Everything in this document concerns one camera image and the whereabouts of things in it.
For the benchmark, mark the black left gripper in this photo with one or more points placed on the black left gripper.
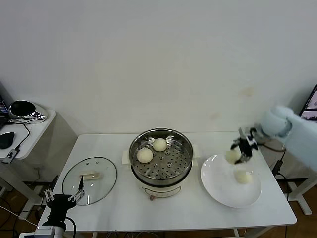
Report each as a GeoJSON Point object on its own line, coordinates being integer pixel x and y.
{"type": "Point", "coordinates": [59, 202]}

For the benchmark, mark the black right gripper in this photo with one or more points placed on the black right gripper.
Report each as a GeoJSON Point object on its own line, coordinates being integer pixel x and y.
{"type": "Point", "coordinates": [248, 142]}

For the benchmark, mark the white steamed baozi bun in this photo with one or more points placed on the white steamed baozi bun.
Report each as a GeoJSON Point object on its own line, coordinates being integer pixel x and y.
{"type": "Point", "coordinates": [159, 144]}
{"type": "Point", "coordinates": [232, 156]}
{"type": "Point", "coordinates": [144, 155]}
{"type": "Point", "coordinates": [244, 177]}

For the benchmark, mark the round glass pot lid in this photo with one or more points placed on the round glass pot lid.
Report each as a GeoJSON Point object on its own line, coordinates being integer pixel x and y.
{"type": "Point", "coordinates": [99, 183]}

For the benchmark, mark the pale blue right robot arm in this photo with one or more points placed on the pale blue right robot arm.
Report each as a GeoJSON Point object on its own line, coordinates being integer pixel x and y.
{"type": "Point", "coordinates": [297, 138]}

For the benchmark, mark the stainless steel steamer basket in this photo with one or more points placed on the stainless steel steamer basket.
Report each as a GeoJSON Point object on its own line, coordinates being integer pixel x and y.
{"type": "Point", "coordinates": [168, 166]}

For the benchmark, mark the white round plate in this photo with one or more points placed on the white round plate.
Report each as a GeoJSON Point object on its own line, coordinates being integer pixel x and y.
{"type": "Point", "coordinates": [218, 183]}

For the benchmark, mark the grey usb hub dongle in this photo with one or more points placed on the grey usb hub dongle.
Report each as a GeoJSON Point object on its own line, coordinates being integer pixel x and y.
{"type": "Point", "coordinates": [10, 156]}

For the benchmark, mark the white side table with mouse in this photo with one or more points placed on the white side table with mouse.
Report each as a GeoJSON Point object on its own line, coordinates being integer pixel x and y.
{"type": "Point", "coordinates": [37, 129]}

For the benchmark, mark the black computer mouse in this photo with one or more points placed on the black computer mouse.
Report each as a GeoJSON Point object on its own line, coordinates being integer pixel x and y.
{"type": "Point", "coordinates": [7, 140]}

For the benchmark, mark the white side table with label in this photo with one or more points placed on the white side table with label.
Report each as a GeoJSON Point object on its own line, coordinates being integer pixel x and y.
{"type": "Point", "coordinates": [305, 207]}

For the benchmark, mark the dark grey open laptop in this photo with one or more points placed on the dark grey open laptop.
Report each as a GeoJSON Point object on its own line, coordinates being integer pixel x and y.
{"type": "Point", "coordinates": [312, 99]}

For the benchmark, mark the cream electric cooking pot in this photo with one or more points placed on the cream electric cooking pot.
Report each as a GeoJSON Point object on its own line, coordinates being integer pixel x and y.
{"type": "Point", "coordinates": [161, 192]}

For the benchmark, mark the chrome and black headset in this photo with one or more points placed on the chrome and black headset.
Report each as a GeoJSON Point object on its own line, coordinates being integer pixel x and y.
{"type": "Point", "coordinates": [22, 109]}

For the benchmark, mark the laptop with pink screen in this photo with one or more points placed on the laptop with pink screen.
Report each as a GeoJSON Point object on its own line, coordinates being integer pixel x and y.
{"type": "Point", "coordinates": [3, 109]}

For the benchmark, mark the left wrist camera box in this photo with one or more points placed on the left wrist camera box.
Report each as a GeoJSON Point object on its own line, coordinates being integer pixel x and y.
{"type": "Point", "coordinates": [44, 231]}

